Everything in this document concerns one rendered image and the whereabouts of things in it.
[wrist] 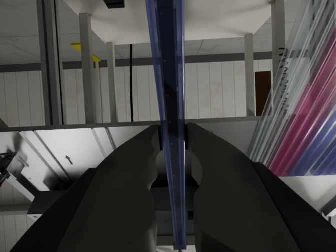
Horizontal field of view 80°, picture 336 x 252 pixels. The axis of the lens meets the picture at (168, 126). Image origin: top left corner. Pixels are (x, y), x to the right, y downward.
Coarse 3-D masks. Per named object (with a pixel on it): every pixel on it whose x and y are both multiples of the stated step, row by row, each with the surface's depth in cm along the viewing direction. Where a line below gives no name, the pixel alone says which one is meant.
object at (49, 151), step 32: (0, 128) 31; (32, 128) 30; (64, 128) 30; (96, 128) 30; (128, 128) 30; (224, 128) 30; (256, 128) 30; (32, 160) 35; (64, 160) 35; (96, 160) 35; (160, 160) 35; (320, 192) 44
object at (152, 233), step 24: (144, 144) 10; (120, 168) 8; (144, 168) 8; (96, 192) 7; (120, 192) 7; (144, 192) 7; (96, 216) 7; (120, 216) 6; (144, 216) 6; (72, 240) 6; (96, 240) 6; (120, 240) 6; (144, 240) 6
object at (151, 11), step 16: (160, 0) 7; (176, 0) 7; (160, 16) 7; (176, 16) 7; (160, 32) 8; (176, 32) 8; (160, 48) 8; (176, 48) 8; (160, 64) 9; (176, 64) 9; (160, 80) 9; (176, 80) 9; (160, 96) 10; (176, 96) 10; (160, 112) 11; (176, 112) 11; (176, 128) 12; (176, 144) 13; (176, 160) 14; (176, 176) 15; (176, 192) 17; (176, 208) 20; (176, 224) 23; (176, 240) 27
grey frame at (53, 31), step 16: (48, 0) 54; (48, 16) 55; (48, 32) 55; (48, 48) 55; (48, 64) 56; (48, 80) 56; (48, 96) 56; (64, 96) 59; (48, 112) 56; (64, 112) 59
